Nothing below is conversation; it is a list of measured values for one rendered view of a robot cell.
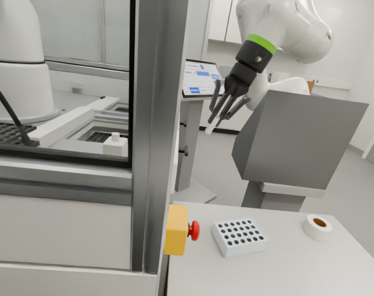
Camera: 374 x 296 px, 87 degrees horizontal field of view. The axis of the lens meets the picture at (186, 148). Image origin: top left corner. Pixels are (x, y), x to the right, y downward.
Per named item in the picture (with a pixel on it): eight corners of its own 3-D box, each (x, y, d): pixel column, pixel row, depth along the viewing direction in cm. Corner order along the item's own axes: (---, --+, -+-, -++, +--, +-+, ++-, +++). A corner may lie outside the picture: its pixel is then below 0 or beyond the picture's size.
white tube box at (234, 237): (248, 226, 61) (251, 217, 59) (265, 250, 54) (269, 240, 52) (211, 231, 57) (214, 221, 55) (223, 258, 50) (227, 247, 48)
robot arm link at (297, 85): (275, 124, 100) (272, 94, 108) (310, 121, 94) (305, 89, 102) (275, 109, 89) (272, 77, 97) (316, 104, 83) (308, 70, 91)
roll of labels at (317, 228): (331, 244, 59) (337, 234, 57) (306, 237, 60) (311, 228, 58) (322, 226, 65) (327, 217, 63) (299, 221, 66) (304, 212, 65)
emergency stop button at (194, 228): (196, 230, 45) (199, 217, 43) (198, 245, 41) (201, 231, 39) (184, 229, 44) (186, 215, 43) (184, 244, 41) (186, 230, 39)
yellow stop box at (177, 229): (185, 229, 47) (190, 205, 44) (187, 256, 40) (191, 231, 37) (164, 227, 46) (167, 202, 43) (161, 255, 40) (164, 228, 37)
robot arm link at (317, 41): (272, 10, 79) (296, -21, 70) (293, 26, 82) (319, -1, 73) (282, 58, 57) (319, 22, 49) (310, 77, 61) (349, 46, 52)
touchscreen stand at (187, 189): (216, 197, 195) (241, 92, 153) (182, 217, 165) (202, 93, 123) (182, 174, 226) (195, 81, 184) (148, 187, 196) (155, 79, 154)
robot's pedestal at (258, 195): (257, 251, 144) (295, 160, 113) (275, 297, 117) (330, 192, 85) (216, 248, 142) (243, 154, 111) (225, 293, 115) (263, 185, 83)
